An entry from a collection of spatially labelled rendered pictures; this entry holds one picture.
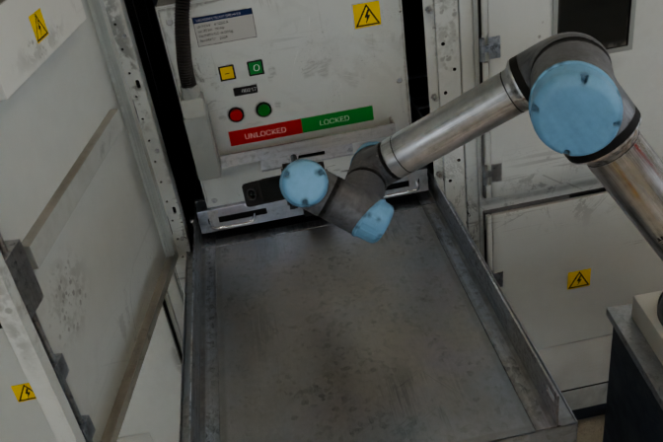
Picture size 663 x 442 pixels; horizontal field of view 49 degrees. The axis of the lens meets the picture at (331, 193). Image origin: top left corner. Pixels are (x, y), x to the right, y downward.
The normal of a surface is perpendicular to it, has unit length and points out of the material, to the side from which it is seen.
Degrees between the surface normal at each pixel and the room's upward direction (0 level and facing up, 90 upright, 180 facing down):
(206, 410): 0
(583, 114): 84
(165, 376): 90
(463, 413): 0
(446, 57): 90
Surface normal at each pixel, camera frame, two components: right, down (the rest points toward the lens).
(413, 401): -0.13, -0.85
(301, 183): 0.07, 0.00
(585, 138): -0.30, 0.46
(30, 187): 0.99, -0.11
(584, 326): 0.15, 0.49
